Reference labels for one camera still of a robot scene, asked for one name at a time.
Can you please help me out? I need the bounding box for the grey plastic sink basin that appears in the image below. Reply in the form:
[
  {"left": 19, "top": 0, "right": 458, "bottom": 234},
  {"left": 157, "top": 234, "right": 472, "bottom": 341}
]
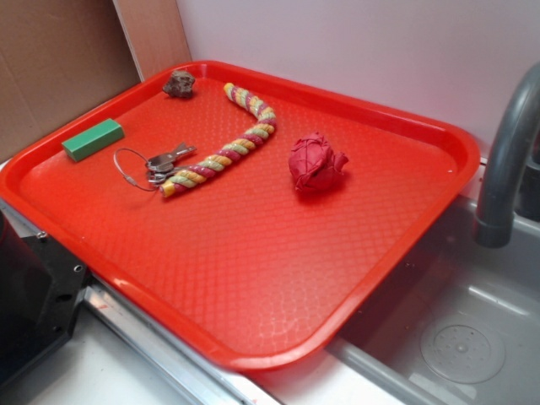
[{"left": 252, "top": 192, "right": 540, "bottom": 405}]

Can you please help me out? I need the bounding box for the brown cardboard panel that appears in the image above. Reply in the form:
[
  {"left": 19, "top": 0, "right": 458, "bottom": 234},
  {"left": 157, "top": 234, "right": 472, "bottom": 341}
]
[{"left": 1, "top": 1, "right": 192, "bottom": 161}]

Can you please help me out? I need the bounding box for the green rectangular block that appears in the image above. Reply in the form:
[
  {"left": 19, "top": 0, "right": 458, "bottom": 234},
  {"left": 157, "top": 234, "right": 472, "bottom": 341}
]
[{"left": 62, "top": 119, "right": 124, "bottom": 162}]

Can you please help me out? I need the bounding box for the brown rough rock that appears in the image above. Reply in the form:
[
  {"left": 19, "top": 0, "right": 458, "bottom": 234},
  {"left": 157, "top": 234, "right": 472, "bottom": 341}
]
[{"left": 162, "top": 70, "right": 196, "bottom": 99}]

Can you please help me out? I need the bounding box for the silver keys bunch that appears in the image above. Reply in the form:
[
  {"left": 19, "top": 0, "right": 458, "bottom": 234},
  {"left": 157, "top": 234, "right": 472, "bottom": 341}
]
[{"left": 145, "top": 143, "right": 197, "bottom": 186}]

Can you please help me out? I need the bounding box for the twisted multicolour rope toy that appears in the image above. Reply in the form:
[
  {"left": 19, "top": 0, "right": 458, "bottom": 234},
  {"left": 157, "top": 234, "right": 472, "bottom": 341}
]
[{"left": 159, "top": 83, "right": 277, "bottom": 197}]

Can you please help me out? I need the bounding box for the grey toy faucet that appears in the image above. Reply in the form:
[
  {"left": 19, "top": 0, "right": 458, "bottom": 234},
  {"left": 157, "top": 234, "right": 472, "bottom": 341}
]
[{"left": 473, "top": 64, "right": 539, "bottom": 248}]

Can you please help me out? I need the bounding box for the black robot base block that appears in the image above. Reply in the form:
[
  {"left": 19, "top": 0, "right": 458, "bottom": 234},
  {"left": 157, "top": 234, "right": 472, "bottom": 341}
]
[{"left": 1, "top": 215, "right": 89, "bottom": 389}]

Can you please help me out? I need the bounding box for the red plastic tray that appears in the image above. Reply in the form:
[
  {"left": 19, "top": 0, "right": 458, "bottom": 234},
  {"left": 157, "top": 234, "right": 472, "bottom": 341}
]
[{"left": 1, "top": 62, "right": 480, "bottom": 371}]

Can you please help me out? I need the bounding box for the crumpled red paper ball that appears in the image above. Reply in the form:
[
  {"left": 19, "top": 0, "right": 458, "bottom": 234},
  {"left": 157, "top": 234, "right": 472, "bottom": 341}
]
[{"left": 288, "top": 132, "right": 349, "bottom": 192}]

